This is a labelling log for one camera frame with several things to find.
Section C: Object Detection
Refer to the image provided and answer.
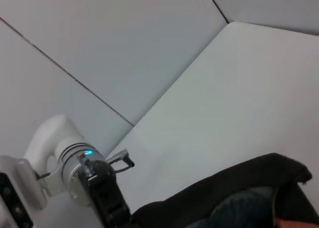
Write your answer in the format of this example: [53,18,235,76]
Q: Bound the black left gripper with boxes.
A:
[87,160,133,228]

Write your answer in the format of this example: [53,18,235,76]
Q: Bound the black food bag orange straps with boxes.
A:
[132,152,319,228]

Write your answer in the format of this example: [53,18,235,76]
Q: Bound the left gripper cable metal plug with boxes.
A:
[106,149,136,173]

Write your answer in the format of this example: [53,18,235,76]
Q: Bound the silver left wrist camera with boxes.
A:
[0,155,48,228]

